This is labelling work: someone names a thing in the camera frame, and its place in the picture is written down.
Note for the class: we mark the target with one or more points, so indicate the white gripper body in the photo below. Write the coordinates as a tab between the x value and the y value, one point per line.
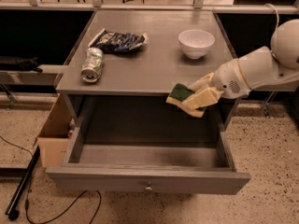
230	77

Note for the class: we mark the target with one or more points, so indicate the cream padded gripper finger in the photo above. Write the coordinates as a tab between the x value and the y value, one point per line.
205	97
202	83

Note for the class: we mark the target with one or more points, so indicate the green and yellow sponge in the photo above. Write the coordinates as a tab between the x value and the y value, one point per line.
178	95

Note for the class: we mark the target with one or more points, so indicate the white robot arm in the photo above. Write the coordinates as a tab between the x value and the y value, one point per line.
276	65

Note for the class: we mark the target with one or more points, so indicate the open grey top drawer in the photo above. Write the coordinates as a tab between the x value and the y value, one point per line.
121	143

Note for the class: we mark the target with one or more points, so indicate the small metal drawer knob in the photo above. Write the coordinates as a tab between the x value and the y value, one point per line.
148	188

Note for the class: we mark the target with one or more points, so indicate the white ceramic bowl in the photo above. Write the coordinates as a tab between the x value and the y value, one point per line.
195	43

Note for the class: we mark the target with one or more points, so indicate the grey wooden cabinet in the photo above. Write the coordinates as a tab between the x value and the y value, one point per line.
158	66

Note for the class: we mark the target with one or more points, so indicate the blue crumpled chip bag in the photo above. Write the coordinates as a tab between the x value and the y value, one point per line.
113	42

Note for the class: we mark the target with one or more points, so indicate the crushed silver soda can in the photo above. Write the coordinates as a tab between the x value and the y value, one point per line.
92	68

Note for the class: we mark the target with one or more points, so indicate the brown cardboard box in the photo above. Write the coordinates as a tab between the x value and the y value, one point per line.
53	139

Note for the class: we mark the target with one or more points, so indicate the black object on shelf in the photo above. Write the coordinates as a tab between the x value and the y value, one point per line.
9	63

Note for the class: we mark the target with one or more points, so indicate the black metal bar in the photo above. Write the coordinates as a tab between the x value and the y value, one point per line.
24	176

